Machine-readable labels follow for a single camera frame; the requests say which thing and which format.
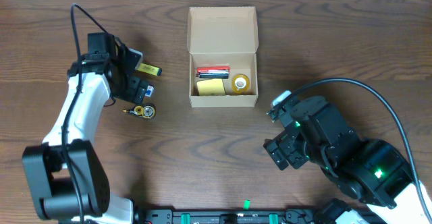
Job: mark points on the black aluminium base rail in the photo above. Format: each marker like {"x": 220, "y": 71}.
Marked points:
{"x": 168, "y": 216}

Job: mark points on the yellow highlighter pen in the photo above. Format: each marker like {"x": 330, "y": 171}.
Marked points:
{"x": 149, "y": 69}

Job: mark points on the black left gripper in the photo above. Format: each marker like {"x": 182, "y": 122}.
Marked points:
{"x": 138, "y": 90}

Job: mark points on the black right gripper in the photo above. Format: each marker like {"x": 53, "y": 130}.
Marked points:
{"x": 285, "y": 146}

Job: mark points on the small green marker piece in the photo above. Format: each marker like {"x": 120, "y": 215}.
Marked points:
{"x": 246, "y": 205}

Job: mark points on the yellow polar bear notepad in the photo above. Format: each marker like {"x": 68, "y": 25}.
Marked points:
{"x": 212, "y": 87}

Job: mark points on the white blue staples box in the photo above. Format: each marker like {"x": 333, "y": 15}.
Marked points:
{"x": 149, "y": 91}

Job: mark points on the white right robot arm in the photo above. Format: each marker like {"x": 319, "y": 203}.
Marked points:
{"x": 368, "y": 170}

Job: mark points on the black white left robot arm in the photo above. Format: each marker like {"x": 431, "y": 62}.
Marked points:
{"x": 65, "y": 176}

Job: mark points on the clear yellow tape roll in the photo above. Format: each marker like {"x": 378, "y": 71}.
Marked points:
{"x": 240, "y": 84}

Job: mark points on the black gold correction tape dispenser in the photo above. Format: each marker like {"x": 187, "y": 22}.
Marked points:
{"x": 145, "y": 111}

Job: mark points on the brown cardboard box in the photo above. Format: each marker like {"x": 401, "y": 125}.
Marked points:
{"x": 223, "y": 36}

